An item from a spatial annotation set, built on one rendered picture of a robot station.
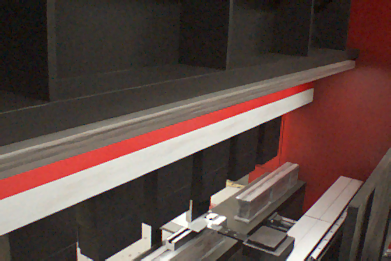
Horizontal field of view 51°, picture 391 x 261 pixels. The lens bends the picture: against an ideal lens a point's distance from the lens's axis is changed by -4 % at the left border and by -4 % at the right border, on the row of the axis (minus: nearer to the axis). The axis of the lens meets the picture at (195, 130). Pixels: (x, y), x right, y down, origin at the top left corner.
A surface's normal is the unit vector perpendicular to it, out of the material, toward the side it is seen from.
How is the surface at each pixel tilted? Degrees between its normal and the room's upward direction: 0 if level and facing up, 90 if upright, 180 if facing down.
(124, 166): 90
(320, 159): 90
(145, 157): 90
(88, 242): 90
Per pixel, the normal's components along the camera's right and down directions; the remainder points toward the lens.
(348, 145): -0.56, 0.20
